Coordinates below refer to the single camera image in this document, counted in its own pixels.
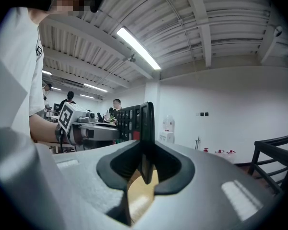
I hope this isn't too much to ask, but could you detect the white water dispenser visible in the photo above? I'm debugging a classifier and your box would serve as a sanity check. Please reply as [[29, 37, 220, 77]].
[[158, 130, 176, 144]]

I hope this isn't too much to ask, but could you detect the round wooden table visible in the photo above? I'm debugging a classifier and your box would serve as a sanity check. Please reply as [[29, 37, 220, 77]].
[[127, 169, 159, 225]]

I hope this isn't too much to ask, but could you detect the long ceiling tube light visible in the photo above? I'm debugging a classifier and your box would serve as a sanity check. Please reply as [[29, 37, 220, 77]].
[[116, 26, 162, 70]]

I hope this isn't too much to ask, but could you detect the black wristband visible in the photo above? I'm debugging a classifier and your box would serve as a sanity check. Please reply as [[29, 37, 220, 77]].
[[54, 123, 63, 144]]

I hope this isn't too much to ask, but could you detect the black metal railing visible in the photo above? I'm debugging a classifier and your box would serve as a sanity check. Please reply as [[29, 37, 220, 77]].
[[248, 133, 288, 196]]

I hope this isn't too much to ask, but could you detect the person's white shirt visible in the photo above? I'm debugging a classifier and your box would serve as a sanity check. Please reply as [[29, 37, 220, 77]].
[[0, 7, 45, 139]]

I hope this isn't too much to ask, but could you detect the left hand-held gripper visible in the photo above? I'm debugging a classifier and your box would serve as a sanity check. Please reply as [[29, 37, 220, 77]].
[[57, 101, 121, 151]]

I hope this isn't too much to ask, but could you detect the person's left forearm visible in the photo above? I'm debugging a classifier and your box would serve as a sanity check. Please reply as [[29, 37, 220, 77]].
[[28, 113, 63, 144]]

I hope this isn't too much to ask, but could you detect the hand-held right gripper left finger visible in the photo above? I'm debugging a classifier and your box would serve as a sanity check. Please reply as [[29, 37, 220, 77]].
[[53, 140, 143, 230]]

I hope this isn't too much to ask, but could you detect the water dispenser bottle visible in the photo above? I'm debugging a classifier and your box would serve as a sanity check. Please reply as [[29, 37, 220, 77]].
[[163, 115, 176, 132]]

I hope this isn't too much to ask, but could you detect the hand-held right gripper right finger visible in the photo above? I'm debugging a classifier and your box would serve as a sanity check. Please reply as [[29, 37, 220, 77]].
[[134, 140, 285, 230]]

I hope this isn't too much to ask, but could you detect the black calculator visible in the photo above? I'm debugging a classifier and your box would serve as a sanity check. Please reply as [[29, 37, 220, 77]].
[[115, 101, 157, 185]]

